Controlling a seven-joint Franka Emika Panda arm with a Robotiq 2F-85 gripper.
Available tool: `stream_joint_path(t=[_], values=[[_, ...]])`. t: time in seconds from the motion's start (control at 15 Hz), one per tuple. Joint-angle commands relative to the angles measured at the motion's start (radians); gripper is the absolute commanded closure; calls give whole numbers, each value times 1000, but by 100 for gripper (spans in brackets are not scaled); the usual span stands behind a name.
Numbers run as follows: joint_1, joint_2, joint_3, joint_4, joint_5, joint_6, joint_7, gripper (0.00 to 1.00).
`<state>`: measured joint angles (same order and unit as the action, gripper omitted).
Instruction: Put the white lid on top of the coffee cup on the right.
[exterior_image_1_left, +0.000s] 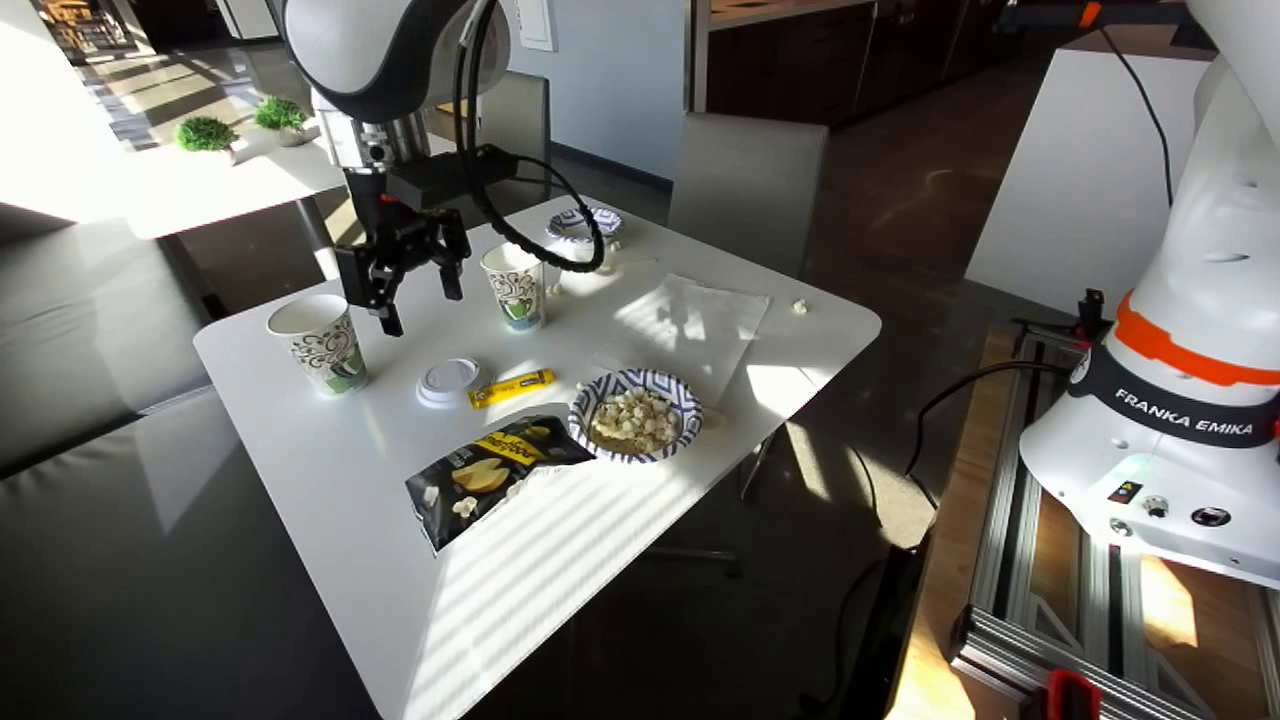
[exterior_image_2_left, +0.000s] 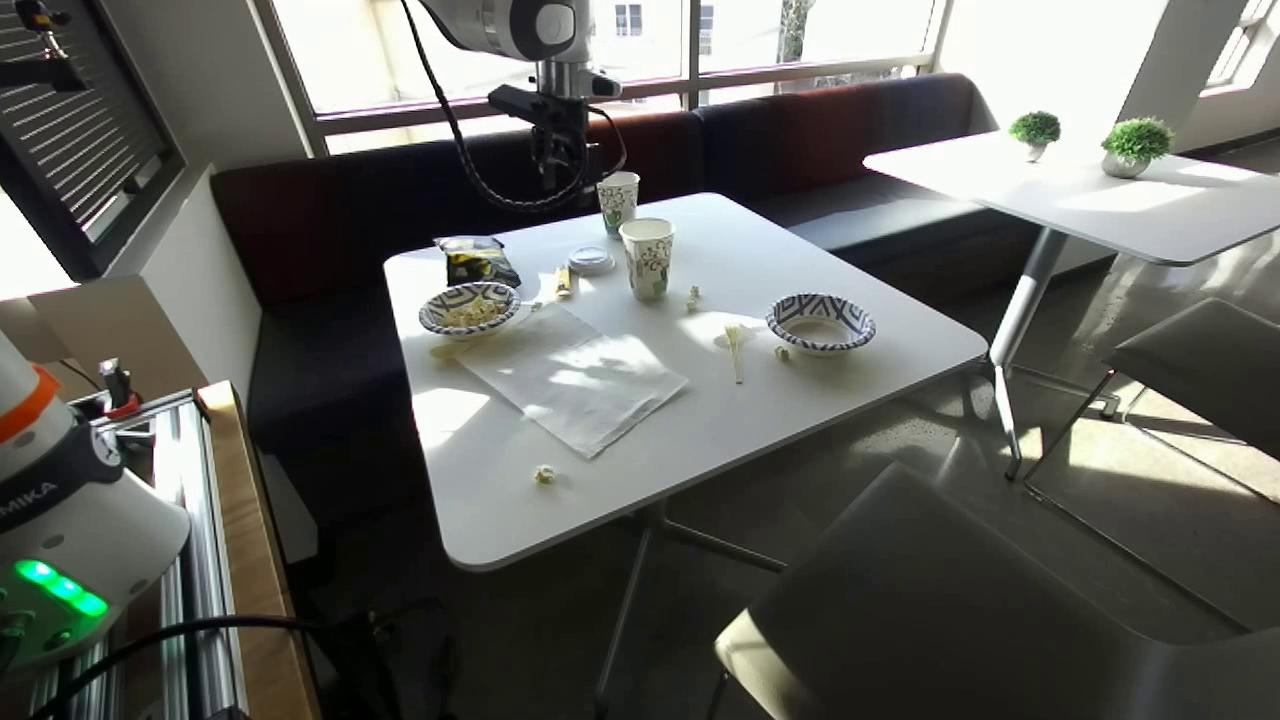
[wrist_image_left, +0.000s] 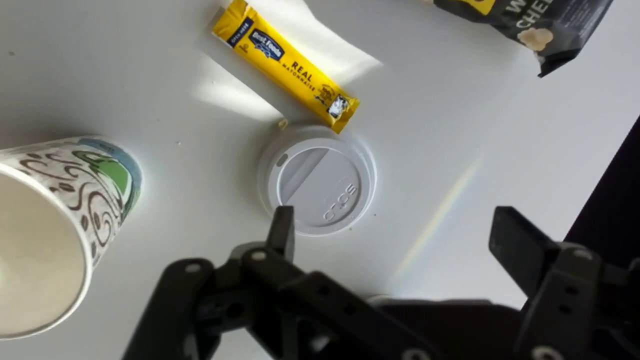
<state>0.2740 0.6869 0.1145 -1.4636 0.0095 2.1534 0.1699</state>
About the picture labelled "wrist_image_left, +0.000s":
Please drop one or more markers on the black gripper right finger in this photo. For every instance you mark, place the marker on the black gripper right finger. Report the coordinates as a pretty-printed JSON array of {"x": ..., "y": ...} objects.
[{"x": 573, "y": 300}]

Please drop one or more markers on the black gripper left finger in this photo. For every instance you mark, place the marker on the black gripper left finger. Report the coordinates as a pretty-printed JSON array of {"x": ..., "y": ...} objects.
[{"x": 220, "y": 307}]

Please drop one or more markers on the white plastic cup lid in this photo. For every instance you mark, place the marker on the white plastic cup lid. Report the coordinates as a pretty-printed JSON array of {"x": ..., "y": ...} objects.
[{"x": 323, "y": 177}]

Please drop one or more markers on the patterned paper coffee cup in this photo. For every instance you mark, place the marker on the patterned paper coffee cup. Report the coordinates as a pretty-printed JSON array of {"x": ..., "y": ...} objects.
[{"x": 46, "y": 252}]

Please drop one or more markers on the small popcorn crumb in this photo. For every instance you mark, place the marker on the small popcorn crumb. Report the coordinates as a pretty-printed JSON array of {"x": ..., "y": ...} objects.
[{"x": 283, "y": 122}]

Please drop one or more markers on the yellow mayonnaise packet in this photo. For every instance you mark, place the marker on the yellow mayonnaise packet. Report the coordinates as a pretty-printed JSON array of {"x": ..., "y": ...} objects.
[{"x": 280, "y": 56}]

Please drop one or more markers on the black popcorn bag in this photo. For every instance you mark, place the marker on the black popcorn bag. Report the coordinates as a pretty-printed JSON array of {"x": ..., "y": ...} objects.
[{"x": 532, "y": 17}]

